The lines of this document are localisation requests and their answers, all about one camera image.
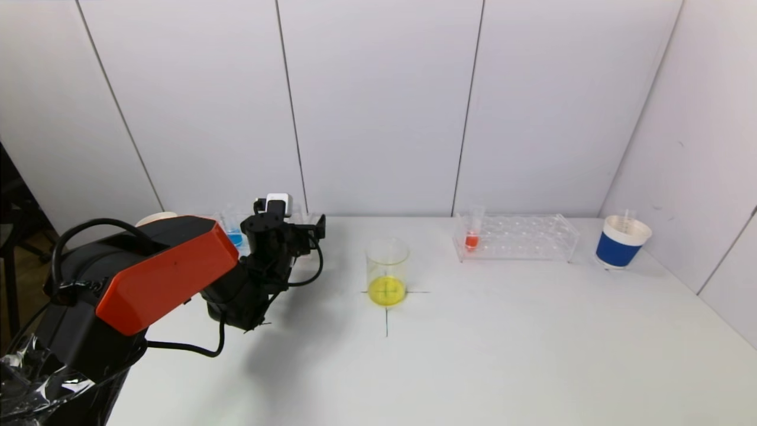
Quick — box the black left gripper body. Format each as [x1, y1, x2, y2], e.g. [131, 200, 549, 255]
[293, 214, 326, 254]

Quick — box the clear acrylic test tube rack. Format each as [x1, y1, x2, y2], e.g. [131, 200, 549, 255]
[453, 213, 581, 263]
[213, 212, 323, 260]

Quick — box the test tube with blue pigment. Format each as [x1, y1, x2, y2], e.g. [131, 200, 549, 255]
[220, 204, 245, 252]

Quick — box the clear glass beaker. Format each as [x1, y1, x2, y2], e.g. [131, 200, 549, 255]
[365, 238, 410, 307]

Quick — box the blue white paper cup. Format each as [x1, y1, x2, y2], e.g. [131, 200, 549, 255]
[595, 215, 653, 270]
[135, 211, 179, 229]

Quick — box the black metal stand leg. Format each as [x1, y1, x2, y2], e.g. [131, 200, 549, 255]
[0, 234, 24, 344]

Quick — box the clear plastic wrap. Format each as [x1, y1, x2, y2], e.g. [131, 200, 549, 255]
[0, 337, 95, 424]

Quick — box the black looped camera cable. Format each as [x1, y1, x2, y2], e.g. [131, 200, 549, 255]
[287, 234, 324, 288]

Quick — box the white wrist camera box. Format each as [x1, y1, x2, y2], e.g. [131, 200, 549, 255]
[266, 193, 293, 217]

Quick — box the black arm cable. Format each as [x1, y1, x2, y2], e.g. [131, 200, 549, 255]
[145, 317, 227, 359]

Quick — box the black shoulder cable loop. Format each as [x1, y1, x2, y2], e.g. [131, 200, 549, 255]
[50, 218, 156, 296]

